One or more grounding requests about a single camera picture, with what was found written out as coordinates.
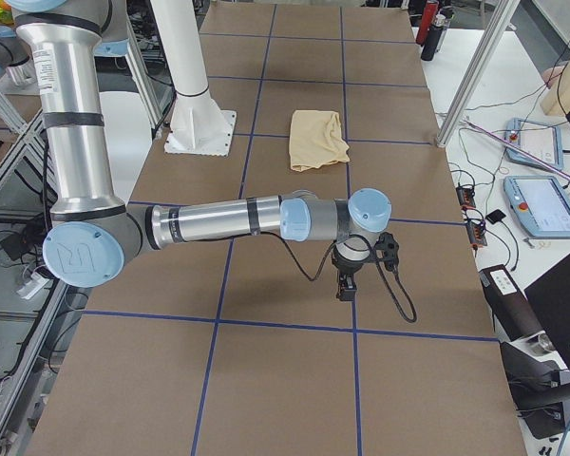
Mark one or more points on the black computer monitor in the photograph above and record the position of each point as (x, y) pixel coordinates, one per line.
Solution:
(549, 298)

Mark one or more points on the white power strip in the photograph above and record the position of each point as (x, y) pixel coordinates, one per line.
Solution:
(33, 285)

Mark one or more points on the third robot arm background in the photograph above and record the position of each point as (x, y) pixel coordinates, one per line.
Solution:
(14, 58)

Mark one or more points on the near blue teach pendant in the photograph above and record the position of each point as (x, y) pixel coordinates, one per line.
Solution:
(540, 204)

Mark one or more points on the aluminium frame post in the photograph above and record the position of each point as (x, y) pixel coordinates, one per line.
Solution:
(491, 37)

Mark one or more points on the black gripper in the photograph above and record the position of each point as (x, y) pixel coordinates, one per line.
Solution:
(346, 268)

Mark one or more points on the far blue teach pendant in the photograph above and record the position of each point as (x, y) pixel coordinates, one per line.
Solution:
(538, 139)

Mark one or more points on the cream long-sleeve printed shirt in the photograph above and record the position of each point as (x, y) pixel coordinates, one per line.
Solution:
(316, 140)

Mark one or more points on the blue teach pendant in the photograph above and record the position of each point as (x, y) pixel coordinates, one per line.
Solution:
(540, 204)
(538, 139)

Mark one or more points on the black monitor arm base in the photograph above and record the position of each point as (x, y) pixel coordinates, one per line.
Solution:
(540, 390)

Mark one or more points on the dark cylinder with label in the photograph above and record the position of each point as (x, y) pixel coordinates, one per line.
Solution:
(508, 303)

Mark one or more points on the black water bottle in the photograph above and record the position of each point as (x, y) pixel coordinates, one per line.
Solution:
(434, 35)

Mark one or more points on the orange circuit board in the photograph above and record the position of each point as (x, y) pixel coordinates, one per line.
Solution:
(465, 196)

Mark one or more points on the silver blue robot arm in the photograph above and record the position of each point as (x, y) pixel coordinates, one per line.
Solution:
(94, 234)

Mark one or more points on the red water bottle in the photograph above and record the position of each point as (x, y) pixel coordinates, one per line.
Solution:
(429, 11)

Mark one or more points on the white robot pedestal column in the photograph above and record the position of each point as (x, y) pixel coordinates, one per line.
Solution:
(198, 126)

